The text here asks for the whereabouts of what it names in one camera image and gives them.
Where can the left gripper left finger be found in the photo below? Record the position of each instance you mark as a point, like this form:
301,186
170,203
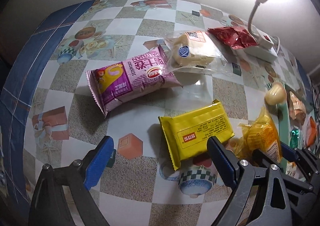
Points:
97,160

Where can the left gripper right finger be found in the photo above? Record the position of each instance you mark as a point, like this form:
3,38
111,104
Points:
225,162

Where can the orange yellow clear packet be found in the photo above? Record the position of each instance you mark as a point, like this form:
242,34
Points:
262,134

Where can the yellow foil snack packet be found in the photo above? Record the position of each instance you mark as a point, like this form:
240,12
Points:
187,134

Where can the purple pink snack packet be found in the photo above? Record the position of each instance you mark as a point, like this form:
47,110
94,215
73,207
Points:
115,84

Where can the pale bun clear packet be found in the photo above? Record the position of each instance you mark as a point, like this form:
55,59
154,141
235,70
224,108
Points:
193,51

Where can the red foil snack packet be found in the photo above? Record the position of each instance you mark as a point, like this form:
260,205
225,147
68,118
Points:
234,37

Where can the green white snack packet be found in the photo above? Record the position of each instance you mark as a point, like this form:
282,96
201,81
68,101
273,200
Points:
294,137

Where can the orange pumpkin snack bag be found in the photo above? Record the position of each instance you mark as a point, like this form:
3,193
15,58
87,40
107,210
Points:
311,132

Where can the green rimmed white tray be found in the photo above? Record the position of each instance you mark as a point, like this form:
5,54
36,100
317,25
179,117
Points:
286,123

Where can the tan orange snack bag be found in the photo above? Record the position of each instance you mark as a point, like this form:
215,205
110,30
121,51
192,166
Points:
297,110

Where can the yellow jelly cup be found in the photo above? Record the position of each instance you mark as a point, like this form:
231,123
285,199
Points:
276,94

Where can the white power strip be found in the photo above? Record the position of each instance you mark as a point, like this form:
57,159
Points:
264,48

